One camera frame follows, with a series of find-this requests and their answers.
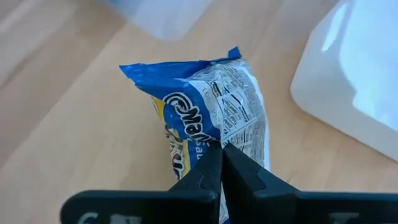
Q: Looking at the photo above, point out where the white plastic bin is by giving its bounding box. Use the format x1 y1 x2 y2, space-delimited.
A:
290 0 398 162

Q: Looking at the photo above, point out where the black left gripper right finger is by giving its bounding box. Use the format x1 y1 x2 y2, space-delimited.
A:
222 142 398 224

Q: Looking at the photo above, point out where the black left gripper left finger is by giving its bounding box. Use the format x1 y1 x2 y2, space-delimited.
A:
60 141 223 224

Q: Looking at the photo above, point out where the blue Maruchan soy sauce packet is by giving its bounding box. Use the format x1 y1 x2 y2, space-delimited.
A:
119 46 271 224

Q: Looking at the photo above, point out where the clear plastic bin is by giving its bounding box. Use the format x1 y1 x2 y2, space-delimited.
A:
107 0 214 43

